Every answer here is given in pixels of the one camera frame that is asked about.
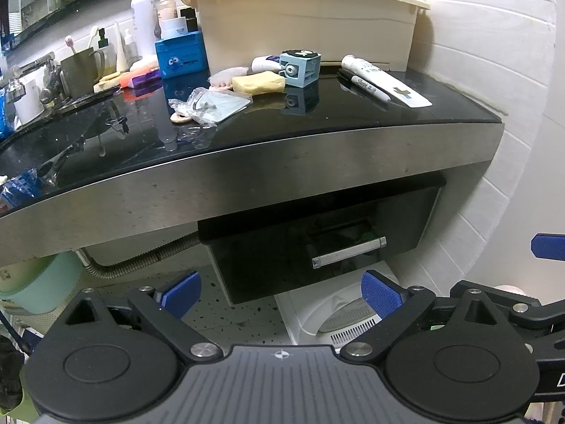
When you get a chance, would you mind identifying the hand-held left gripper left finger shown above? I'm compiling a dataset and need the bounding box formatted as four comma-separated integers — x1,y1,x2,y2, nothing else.
46,271,224,361

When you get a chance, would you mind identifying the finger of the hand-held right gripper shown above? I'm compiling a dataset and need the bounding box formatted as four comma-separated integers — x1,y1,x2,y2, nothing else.
450,279,565,331
531,233,565,260

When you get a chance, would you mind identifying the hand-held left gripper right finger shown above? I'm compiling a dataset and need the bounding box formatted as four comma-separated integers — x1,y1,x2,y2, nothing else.
341,270,517,360

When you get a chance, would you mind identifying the black drawer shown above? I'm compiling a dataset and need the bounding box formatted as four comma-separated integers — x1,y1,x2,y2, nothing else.
207,185,443,305

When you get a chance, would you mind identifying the white appliance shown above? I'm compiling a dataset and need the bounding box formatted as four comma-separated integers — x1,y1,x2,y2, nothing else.
274,260,409,355

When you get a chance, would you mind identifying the mint green basin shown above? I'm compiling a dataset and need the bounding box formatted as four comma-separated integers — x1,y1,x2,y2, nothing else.
0,249,82,314

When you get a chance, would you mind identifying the steel-fronted vanity counter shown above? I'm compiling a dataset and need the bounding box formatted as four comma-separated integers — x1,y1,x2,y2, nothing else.
0,64,505,268

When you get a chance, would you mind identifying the dark cloth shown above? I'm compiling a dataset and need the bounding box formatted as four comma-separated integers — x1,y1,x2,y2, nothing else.
0,336,27,411

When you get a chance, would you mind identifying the clear bag with hook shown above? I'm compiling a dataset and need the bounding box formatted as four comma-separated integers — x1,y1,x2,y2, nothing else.
168,87,253,128

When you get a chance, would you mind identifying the blue crumpled wrapper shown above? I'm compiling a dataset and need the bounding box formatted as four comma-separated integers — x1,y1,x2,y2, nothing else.
0,168,45,210

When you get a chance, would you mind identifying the black marker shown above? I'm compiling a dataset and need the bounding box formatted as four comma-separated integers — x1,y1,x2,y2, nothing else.
338,68,391,104

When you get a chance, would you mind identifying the white toothpaste tube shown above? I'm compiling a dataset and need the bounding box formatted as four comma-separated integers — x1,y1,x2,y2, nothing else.
341,54,433,109

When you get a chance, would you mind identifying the purple packet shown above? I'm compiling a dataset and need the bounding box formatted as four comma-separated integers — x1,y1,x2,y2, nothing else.
132,73,163,90

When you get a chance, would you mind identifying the wooden soap dish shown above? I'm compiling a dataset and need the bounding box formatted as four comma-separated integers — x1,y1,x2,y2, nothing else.
94,71,129,93

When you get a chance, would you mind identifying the white bristle brush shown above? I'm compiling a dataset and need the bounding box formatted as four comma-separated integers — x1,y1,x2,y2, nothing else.
207,66,252,87

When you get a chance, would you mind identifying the orange red soap bar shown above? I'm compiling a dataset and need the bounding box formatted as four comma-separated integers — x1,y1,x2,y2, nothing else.
121,64,162,89

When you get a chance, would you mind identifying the blue cartoon box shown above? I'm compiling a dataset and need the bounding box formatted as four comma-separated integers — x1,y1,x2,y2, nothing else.
154,31,209,79

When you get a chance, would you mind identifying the small white tube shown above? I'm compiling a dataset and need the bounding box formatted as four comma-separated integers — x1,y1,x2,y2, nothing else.
251,55,283,73

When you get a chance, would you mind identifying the green cup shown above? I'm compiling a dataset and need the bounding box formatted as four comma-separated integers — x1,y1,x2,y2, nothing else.
60,48,107,98

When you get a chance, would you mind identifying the small white pump bottle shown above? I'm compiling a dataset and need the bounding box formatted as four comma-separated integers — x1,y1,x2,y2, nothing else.
123,29,138,65

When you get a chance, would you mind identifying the blue printed packet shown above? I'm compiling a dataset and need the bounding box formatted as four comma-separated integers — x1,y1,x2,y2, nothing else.
0,88,14,140

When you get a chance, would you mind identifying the chrome faucet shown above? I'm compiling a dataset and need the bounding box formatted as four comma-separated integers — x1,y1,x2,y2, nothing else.
0,52,71,107

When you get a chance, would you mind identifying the white cream jar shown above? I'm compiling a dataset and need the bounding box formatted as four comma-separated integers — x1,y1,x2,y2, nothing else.
161,18,188,40

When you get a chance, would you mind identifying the beige plastic basin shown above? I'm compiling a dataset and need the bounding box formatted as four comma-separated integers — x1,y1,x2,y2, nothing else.
180,0,431,76

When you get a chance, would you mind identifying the tall white bottle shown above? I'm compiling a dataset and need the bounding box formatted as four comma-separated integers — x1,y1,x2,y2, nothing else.
130,0,159,60

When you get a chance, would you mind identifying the pink spray bottle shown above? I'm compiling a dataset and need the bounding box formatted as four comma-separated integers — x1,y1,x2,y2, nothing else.
156,0,178,31

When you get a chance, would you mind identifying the flexible metal hose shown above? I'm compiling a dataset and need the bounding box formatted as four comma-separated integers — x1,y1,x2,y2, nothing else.
77,234,201,280

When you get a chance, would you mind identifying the wall mirror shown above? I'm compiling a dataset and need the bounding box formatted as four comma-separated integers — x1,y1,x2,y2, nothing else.
6,0,133,36

